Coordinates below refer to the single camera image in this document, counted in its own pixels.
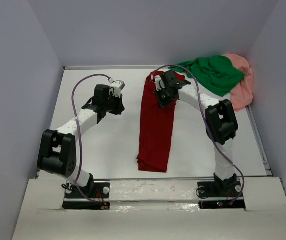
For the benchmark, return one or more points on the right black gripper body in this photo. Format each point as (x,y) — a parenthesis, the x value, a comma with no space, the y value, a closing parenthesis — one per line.
(164,98)

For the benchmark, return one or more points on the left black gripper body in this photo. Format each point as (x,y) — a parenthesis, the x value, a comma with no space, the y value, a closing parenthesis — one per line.
(113,104)

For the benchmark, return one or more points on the red t shirt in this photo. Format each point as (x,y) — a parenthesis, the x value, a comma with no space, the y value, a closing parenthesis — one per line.
(156,126)

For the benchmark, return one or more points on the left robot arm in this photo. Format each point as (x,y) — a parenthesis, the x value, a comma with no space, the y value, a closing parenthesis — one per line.
(57,151)

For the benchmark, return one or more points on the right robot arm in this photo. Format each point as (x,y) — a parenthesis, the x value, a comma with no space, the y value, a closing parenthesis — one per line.
(220,125)

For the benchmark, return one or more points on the green t shirt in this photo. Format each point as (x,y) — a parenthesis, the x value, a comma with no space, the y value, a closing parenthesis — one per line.
(216,73)

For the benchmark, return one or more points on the pink t shirt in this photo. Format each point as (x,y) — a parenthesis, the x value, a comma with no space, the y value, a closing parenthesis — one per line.
(242,93)

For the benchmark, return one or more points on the white front cover board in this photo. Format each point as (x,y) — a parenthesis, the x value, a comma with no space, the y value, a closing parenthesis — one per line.
(153,210)

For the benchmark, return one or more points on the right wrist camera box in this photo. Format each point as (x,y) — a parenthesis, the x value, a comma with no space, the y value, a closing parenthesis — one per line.
(157,80)

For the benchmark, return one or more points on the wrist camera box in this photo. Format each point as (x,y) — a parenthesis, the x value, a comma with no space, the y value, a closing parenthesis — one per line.
(115,87)
(157,80)

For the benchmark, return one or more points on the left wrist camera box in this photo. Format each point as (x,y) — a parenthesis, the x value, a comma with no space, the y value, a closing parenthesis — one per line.
(115,87)

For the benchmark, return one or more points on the aluminium right table rail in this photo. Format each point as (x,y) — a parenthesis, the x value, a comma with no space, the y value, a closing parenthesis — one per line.
(259,142)

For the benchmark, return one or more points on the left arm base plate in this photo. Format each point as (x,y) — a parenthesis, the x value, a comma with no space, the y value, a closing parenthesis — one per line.
(97,199)

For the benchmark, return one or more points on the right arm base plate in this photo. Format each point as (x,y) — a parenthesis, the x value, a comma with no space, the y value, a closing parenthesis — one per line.
(211,198)

